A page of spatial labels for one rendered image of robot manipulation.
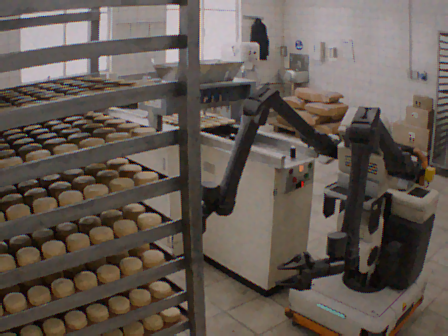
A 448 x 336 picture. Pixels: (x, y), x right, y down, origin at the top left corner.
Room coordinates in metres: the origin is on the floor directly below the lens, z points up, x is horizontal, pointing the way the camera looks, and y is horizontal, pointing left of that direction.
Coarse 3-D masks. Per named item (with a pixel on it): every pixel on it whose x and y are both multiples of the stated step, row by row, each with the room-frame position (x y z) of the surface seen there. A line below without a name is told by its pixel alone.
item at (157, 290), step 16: (144, 288) 0.81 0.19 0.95; (160, 288) 0.78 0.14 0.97; (96, 304) 0.70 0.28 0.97; (112, 304) 0.70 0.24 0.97; (128, 304) 0.71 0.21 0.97; (144, 304) 0.73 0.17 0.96; (48, 320) 0.61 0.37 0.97; (64, 320) 0.64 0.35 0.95; (80, 320) 0.63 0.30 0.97; (96, 320) 0.65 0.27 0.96
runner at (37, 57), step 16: (48, 48) 0.60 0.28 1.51; (64, 48) 0.62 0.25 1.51; (80, 48) 0.64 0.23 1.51; (96, 48) 0.66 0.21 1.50; (112, 48) 0.68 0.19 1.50; (128, 48) 0.70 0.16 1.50; (144, 48) 0.72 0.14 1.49; (160, 48) 0.75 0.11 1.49; (176, 48) 0.77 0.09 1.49; (0, 64) 0.55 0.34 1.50; (16, 64) 0.57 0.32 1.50; (32, 64) 0.58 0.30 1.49; (48, 64) 0.60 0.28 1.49
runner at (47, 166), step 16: (112, 144) 0.68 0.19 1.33; (128, 144) 0.70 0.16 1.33; (144, 144) 0.72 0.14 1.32; (160, 144) 0.75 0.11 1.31; (48, 160) 0.60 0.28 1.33; (64, 160) 0.62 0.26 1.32; (80, 160) 0.64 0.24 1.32; (96, 160) 0.66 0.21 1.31; (0, 176) 0.53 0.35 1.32; (16, 176) 0.55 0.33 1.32; (32, 176) 0.57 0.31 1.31
